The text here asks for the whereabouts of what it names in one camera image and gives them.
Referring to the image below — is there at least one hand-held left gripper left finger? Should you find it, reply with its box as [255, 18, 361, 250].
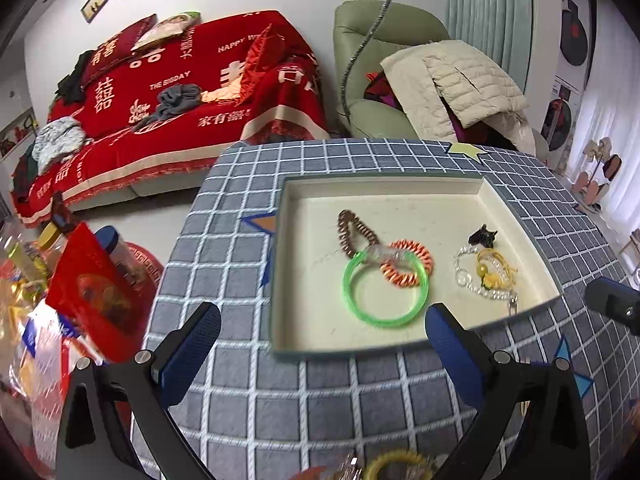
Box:
[55, 301, 222, 480]

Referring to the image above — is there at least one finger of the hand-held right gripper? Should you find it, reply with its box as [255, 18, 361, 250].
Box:
[585, 277, 640, 337]

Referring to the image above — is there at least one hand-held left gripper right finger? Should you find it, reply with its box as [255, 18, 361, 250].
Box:
[425, 302, 594, 480]

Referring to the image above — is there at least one clear crystal bead bracelet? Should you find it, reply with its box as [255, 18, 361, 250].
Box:
[453, 245, 521, 317]

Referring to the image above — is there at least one yellow cord bracelet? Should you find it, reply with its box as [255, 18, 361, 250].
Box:
[475, 247, 519, 291]

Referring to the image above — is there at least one orange spiral hair tie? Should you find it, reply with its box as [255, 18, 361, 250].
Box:
[380, 240, 433, 286]

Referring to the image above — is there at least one black hair claw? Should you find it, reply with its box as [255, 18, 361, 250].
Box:
[467, 227, 499, 248]

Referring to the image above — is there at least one green plastic bangle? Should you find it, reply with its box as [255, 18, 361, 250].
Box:
[342, 246, 431, 330]

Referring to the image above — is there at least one grey cardboard tray box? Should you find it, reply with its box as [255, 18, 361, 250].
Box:
[269, 172, 565, 359]

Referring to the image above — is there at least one brown spiral hair tie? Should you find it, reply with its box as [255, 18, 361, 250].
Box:
[337, 209, 381, 257]

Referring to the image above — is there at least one red round stool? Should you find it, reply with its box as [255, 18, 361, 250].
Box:
[122, 241, 166, 306]

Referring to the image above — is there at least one red snack bag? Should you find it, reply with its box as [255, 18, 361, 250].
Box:
[45, 222, 151, 366]

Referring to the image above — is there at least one wooden figure decoration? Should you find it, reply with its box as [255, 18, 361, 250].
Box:
[570, 137, 625, 213]

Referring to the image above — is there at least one blue lid jar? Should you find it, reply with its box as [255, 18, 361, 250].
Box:
[95, 226, 136, 286]

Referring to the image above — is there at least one clear plastic zip bag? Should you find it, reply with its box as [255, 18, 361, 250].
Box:
[0, 280, 101, 461]

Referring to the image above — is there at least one silver rhinestone hair clip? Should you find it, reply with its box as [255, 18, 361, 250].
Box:
[330, 452, 363, 480]

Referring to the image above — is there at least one white appliance with round door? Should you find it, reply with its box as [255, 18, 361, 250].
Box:
[540, 77, 583, 153]

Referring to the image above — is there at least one yellow lid bottle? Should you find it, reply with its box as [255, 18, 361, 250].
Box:
[37, 222, 68, 251]

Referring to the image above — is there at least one white sheer curtain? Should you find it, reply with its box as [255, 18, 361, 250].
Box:
[565, 0, 640, 241]

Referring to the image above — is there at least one light knitted cloth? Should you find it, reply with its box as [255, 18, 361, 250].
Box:
[27, 116, 88, 173]

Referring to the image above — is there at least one grey garment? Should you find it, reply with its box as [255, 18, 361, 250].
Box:
[134, 84, 202, 131]

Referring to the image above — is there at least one white down jacket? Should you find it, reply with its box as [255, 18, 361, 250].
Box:
[380, 40, 536, 153]

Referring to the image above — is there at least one peach cloth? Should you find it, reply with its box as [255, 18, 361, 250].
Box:
[200, 85, 246, 106]

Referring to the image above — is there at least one red garment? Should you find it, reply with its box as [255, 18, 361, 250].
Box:
[363, 71, 401, 111]

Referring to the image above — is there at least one red covered sofa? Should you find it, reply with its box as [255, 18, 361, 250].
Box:
[12, 9, 331, 228]

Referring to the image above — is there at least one dark clothes pile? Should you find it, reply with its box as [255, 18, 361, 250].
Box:
[55, 50, 96, 106]

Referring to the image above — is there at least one red quilted cushion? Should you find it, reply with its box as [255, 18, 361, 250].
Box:
[239, 24, 288, 106]

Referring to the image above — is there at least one dark red printed pillow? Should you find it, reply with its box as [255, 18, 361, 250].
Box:
[80, 14, 158, 88]

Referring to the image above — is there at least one pale green curtain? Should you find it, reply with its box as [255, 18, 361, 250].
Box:
[446, 0, 531, 76]

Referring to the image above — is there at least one photo printed pillow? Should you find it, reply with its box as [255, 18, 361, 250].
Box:
[131, 10, 202, 52]

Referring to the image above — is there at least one green armchair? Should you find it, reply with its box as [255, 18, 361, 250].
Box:
[332, 0, 548, 161]

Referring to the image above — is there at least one yellow spiral hair tie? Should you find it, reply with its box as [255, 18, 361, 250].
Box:
[362, 450, 433, 480]

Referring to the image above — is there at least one wall poster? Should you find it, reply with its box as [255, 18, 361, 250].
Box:
[0, 107, 38, 161]

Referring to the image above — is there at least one small black picture frame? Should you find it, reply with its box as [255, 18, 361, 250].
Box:
[81, 0, 109, 24]

